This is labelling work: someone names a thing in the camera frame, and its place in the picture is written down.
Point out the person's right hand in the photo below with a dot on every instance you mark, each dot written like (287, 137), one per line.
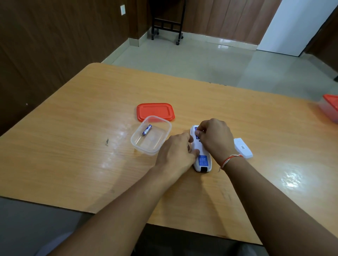
(217, 139)

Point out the person's left hand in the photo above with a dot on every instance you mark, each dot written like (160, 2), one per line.
(175, 152)

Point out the person's left thumb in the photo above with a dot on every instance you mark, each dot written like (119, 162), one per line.
(195, 154)

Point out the person's right fingers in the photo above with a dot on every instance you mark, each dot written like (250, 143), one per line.
(200, 131)

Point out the blue battery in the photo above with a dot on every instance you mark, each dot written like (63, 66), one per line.
(147, 130)
(196, 131)

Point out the white remote control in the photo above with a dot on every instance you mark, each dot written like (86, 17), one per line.
(202, 159)

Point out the person's left forearm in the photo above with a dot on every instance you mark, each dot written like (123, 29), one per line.
(116, 219)

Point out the person's right forearm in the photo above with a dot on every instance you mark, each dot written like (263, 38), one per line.
(277, 211)

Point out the red thread wristband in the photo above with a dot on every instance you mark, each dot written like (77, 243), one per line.
(230, 158)

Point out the white battery cover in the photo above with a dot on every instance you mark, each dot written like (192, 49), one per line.
(243, 148)

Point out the clear plastic container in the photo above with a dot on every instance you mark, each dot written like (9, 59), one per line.
(151, 135)

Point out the red plastic lid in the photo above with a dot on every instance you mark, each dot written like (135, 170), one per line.
(155, 111)

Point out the black wheeled stand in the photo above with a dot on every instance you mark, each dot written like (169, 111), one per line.
(169, 26)

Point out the clear container with red lid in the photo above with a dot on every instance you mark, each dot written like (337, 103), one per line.
(330, 106)

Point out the white door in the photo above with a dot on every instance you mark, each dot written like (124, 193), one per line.
(293, 26)

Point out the white wall switch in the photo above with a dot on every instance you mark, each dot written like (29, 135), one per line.
(123, 9)

